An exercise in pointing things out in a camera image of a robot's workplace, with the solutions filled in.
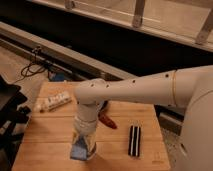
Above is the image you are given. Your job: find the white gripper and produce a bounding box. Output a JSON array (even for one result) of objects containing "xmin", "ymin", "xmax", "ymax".
[{"xmin": 72, "ymin": 116, "xmax": 97, "ymax": 154}]

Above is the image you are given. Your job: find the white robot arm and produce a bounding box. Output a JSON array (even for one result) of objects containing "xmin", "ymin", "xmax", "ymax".
[{"xmin": 70, "ymin": 65, "xmax": 213, "ymax": 171}]

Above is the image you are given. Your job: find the wooden table board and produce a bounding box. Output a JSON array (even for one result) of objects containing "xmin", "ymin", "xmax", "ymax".
[{"xmin": 11, "ymin": 81, "xmax": 172, "ymax": 171}]

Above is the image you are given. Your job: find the black striped rectangular block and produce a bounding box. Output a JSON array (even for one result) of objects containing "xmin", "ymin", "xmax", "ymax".
[{"xmin": 128, "ymin": 125, "xmax": 141, "ymax": 157}]

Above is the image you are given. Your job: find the blue object behind table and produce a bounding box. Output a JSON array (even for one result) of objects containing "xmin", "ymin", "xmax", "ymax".
[{"xmin": 50, "ymin": 73, "xmax": 65, "ymax": 82}]

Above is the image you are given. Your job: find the black cable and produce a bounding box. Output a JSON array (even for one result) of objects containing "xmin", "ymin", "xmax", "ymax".
[{"xmin": 13, "ymin": 46, "xmax": 54, "ymax": 84}]

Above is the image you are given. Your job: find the metal rail beam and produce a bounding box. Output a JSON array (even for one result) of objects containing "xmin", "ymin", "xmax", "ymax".
[{"xmin": 0, "ymin": 21, "xmax": 135, "ymax": 79}]

